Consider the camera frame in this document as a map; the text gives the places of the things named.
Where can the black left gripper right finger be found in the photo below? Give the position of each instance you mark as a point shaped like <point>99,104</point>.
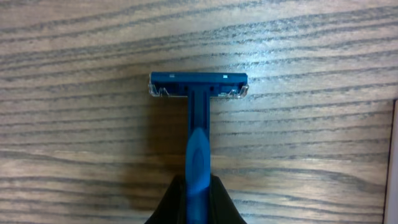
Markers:
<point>221,209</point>

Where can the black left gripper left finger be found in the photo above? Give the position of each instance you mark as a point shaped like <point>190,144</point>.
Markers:
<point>172,207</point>

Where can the blue disposable razor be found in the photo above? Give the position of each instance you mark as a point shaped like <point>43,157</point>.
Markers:
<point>199,88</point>

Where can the white cardboard box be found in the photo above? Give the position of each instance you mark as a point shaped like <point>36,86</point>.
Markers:
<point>390,206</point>

